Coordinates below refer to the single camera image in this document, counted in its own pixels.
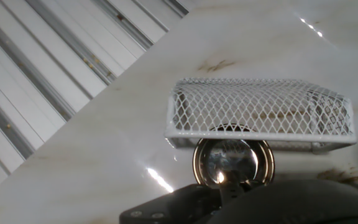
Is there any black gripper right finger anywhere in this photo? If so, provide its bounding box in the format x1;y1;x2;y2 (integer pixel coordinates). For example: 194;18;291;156
231;174;265;203

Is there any small round metal plate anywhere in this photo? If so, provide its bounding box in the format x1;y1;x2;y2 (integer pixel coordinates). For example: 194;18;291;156
192;123;275;189

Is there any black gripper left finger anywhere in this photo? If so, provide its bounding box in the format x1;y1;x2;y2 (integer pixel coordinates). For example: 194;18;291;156
119;174;232;224

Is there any white wire mesh basket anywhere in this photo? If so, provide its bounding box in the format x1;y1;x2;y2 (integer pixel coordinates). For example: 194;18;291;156
163;77;358;155

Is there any marble pattern sheet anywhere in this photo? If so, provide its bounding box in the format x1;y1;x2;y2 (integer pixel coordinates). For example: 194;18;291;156
0;0;358;224

